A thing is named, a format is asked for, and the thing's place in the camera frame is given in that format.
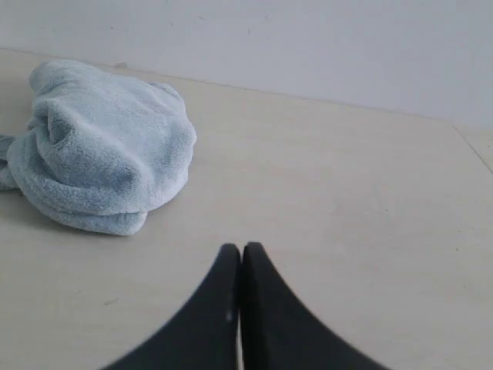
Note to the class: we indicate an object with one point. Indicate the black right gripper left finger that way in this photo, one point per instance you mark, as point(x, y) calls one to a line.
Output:
point(203, 333)

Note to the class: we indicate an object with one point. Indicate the light blue fluffy towel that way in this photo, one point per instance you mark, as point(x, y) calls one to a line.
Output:
point(101, 150)

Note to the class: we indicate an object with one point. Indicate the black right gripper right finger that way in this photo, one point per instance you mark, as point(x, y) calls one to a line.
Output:
point(278, 331)

